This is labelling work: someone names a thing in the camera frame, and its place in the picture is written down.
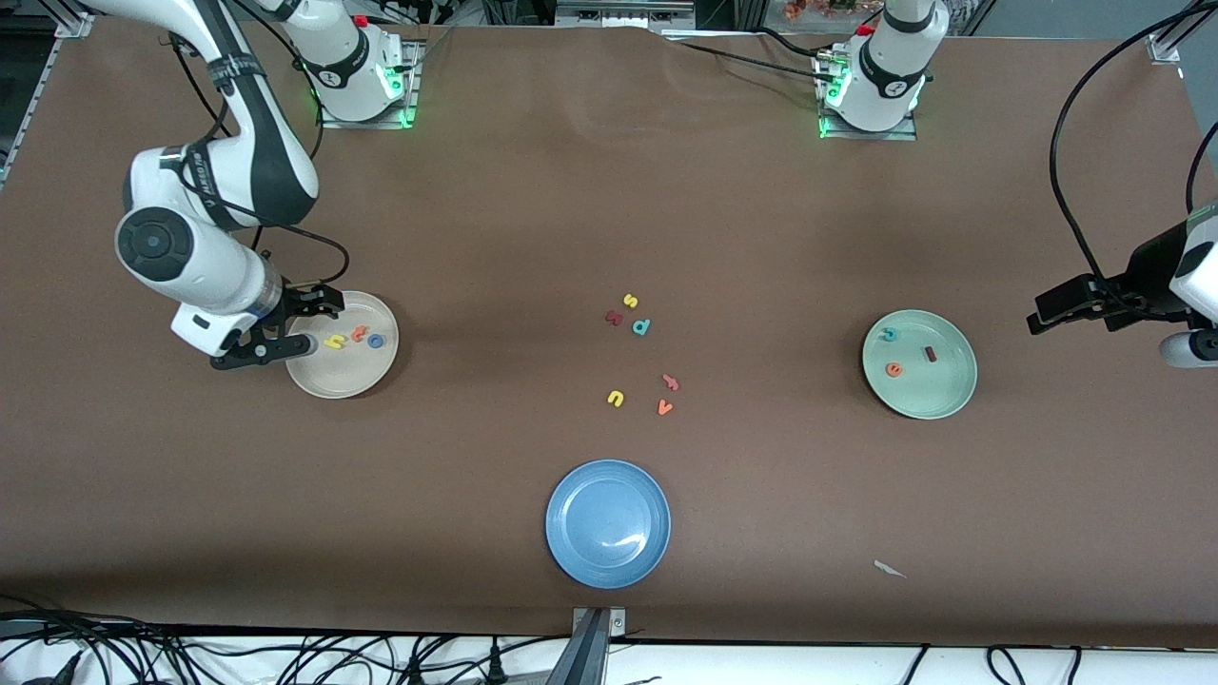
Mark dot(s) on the aluminium frame rail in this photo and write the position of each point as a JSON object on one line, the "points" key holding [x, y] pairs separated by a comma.
{"points": [[1163, 45], [68, 29]]}

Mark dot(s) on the beige round plate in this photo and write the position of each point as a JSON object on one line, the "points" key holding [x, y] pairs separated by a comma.
{"points": [[343, 376]]}

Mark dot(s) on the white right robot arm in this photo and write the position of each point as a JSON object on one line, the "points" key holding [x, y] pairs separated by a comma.
{"points": [[200, 266]]}

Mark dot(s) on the brown table cover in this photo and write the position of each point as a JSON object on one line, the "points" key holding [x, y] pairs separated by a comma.
{"points": [[571, 143]]}

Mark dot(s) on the orange floral decoration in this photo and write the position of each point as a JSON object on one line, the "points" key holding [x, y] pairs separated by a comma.
{"points": [[818, 9]]}

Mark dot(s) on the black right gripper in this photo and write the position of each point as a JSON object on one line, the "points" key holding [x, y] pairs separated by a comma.
{"points": [[301, 301]]}

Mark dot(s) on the aluminium arm base plate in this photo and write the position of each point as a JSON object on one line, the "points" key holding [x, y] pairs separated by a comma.
{"points": [[871, 136], [366, 124]]}

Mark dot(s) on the grey power strip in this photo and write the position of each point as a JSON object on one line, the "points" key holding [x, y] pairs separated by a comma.
{"points": [[623, 13]]}

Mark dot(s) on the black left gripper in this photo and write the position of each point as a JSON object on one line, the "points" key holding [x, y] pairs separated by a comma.
{"points": [[1145, 273]]}

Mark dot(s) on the black power plug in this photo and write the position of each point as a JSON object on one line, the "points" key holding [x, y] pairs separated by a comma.
{"points": [[414, 674], [495, 664]]}

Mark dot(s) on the green round plate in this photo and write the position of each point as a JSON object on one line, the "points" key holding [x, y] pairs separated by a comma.
{"points": [[937, 390]]}

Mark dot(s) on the blue round plate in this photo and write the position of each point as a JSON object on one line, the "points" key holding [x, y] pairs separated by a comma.
{"points": [[607, 523]]}

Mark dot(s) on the white paper scrap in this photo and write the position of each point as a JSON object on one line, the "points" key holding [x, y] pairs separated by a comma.
{"points": [[887, 568]]}

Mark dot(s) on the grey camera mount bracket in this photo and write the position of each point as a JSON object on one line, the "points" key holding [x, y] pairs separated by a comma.
{"points": [[614, 623]]}

